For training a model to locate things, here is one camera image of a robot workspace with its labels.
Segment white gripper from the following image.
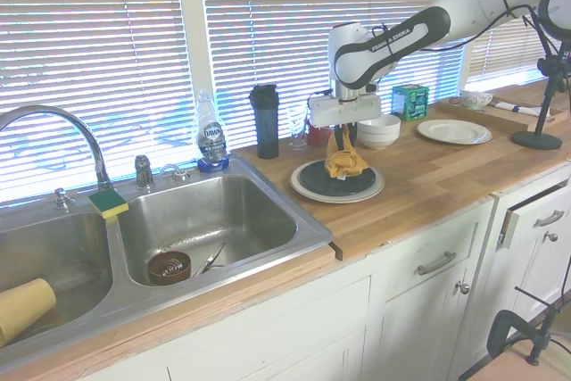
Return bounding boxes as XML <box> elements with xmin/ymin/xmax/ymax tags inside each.
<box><xmin>310</xmin><ymin>94</ymin><xmax>384</xmax><ymax>151</ymax></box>

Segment orange terry towel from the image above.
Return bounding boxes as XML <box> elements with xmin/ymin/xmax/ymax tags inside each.
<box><xmin>324</xmin><ymin>128</ymin><xmax>369</xmax><ymax>180</ymax></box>

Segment dark blue plate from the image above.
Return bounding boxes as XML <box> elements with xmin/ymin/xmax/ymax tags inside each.
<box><xmin>297</xmin><ymin>158</ymin><xmax>378</xmax><ymax>195</ymax></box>

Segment beige dinner plate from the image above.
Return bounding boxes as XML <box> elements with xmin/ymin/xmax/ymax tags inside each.
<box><xmin>289</xmin><ymin>160</ymin><xmax>385</xmax><ymax>203</ymax></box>

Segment white dinner plate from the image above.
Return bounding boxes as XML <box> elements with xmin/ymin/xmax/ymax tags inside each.
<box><xmin>417</xmin><ymin>119</ymin><xmax>493</xmax><ymax>145</ymax></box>

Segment red mug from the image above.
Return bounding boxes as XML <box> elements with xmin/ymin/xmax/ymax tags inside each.
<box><xmin>305</xmin><ymin>124</ymin><xmax>335</xmax><ymax>148</ymax></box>

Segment white ceramic bowl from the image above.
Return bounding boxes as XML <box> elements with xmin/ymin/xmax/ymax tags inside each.
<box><xmin>356</xmin><ymin>130</ymin><xmax>401</xmax><ymax>151</ymax></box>
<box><xmin>359</xmin><ymin>113</ymin><xmax>401</xmax><ymax>137</ymax></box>

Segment clear glass goblet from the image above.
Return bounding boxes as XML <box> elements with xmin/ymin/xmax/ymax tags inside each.
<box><xmin>287</xmin><ymin>106</ymin><xmax>311</xmax><ymax>152</ymax></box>

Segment teal cardboard box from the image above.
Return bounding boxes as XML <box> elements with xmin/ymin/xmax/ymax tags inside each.
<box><xmin>391</xmin><ymin>84</ymin><xmax>430</xmax><ymax>122</ymax></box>

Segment black shaker bottle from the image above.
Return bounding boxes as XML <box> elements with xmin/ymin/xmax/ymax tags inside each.
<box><xmin>248</xmin><ymin>83</ymin><xmax>281</xmax><ymax>160</ymax></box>

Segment clear Dawn soap bottle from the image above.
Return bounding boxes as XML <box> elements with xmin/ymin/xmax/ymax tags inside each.
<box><xmin>195</xmin><ymin>88</ymin><xmax>233</xmax><ymax>173</ymax></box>

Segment white patterned bowl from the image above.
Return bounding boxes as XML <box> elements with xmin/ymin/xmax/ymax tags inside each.
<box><xmin>459</xmin><ymin>89</ymin><xmax>494</xmax><ymax>110</ymax></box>

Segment white window blind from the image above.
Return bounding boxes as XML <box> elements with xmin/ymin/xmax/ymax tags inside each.
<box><xmin>200</xmin><ymin>0</ymin><xmax>481</xmax><ymax>154</ymax></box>
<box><xmin>466</xmin><ymin>19</ymin><xmax>571</xmax><ymax>92</ymax></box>
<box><xmin>0</xmin><ymin>0</ymin><xmax>197</xmax><ymax>206</ymax></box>

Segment wooden tray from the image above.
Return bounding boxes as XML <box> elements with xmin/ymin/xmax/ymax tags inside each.
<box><xmin>434</xmin><ymin>94</ymin><xmax>571</xmax><ymax>135</ymax></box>

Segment stainless steel double sink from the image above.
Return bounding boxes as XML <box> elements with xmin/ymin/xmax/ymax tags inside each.
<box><xmin>0</xmin><ymin>155</ymin><xmax>335</xmax><ymax>369</ymax></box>

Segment rolled white napkin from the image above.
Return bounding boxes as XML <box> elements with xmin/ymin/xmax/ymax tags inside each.
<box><xmin>490</xmin><ymin>101</ymin><xmax>541</xmax><ymax>117</ymax></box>

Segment metal tongs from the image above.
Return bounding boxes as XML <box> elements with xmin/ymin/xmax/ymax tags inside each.
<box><xmin>192</xmin><ymin>242</ymin><xmax>227</xmax><ymax>277</ymax></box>

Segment white kitchen base cabinet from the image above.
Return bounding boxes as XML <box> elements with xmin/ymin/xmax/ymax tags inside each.
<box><xmin>79</xmin><ymin>164</ymin><xmax>571</xmax><ymax>381</ymax></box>

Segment small metal whisk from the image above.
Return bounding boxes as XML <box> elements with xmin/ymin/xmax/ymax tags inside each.
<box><xmin>159</xmin><ymin>257</ymin><xmax>185</xmax><ymax>277</ymax></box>

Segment brown ceramic bowl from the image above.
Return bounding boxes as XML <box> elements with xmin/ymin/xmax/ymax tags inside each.
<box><xmin>147</xmin><ymin>250</ymin><xmax>193</xmax><ymax>286</ymax></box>

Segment yellow and green sponge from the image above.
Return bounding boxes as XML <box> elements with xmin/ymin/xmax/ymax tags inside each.
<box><xmin>87</xmin><ymin>188</ymin><xmax>130</xmax><ymax>221</ymax></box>

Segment dark C-clamp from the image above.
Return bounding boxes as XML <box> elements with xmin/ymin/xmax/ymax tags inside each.
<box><xmin>485</xmin><ymin>285</ymin><xmax>571</xmax><ymax>367</ymax></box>

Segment chrome gooseneck faucet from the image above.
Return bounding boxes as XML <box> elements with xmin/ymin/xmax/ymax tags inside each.
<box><xmin>0</xmin><ymin>104</ymin><xmax>112</xmax><ymax>190</ymax></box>

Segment chrome sink knob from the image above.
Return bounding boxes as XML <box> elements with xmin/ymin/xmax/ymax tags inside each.
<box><xmin>52</xmin><ymin>187</ymin><xmax>73</xmax><ymax>211</ymax></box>

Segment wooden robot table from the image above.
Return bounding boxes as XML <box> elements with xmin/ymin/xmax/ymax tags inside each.
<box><xmin>459</xmin><ymin>344</ymin><xmax>571</xmax><ymax>381</ymax></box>

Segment yellow plastic cup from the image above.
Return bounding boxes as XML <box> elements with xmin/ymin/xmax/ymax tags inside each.
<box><xmin>0</xmin><ymin>277</ymin><xmax>58</xmax><ymax>343</ymax></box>

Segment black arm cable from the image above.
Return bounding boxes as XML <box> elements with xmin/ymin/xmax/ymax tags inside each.
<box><xmin>372</xmin><ymin>4</ymin><xmax>541</xmax><ymax>53</ymax></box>

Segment metal bar drawer handle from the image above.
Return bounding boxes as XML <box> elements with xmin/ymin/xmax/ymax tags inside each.
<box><xmin>417</xmin><ymin>251</ymin><xmax>457</xmax><ymax>276</ymax></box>
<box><xmin>533</xmin><ymin>210</ymin><xmax>566</xmax><ymax>228</ymax></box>

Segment chrome ring sink cap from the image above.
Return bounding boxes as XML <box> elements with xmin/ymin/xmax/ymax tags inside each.
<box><xmin>159</xmin><ymin>163</ymin><xmax>188</xmax><ymax>181</ymax></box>

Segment black round-base camera stand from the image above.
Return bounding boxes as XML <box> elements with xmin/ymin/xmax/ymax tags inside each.
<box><xmin>511</xmin><ymin>14</ymin><xmax>571</xmax><ymax>150</ymax></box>

